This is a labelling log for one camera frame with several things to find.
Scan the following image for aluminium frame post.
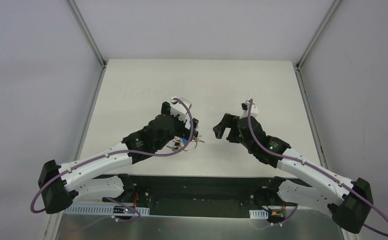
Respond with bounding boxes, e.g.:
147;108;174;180
296;0;344;71
66;0;107;69

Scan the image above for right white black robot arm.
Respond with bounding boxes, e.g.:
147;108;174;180
213;113;373;234

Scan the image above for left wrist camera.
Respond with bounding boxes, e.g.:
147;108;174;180
170;96;192;121

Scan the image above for silver keyring with keys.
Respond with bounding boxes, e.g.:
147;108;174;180
166;130;205;152

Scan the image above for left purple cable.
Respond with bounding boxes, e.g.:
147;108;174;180
30;97;195;214

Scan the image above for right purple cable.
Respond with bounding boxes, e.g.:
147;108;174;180
247;98;388;239

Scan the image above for left aluminium frame post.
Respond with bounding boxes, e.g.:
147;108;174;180
66;0;107;69

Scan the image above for left white cable duct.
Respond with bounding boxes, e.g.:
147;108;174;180
64;204;150;216

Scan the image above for right white cable duct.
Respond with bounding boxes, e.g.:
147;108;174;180
249;210;269;220

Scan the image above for right aluminium frame post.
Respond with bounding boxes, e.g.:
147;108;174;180
296;0;344;71

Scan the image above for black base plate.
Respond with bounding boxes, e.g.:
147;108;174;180
115;174;284;219

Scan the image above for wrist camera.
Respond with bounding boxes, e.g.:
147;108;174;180
240;99;259;119
170;96;192;121

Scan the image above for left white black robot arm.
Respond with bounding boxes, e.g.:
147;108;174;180
30;97;199;214

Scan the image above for purple cable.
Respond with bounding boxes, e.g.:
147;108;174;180
30;97;195;214
247;98;388;239

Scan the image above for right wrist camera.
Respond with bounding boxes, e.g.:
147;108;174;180
240;99;259;119

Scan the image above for white cable duct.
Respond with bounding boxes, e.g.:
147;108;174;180
64;204;150;216
249;210;269;220

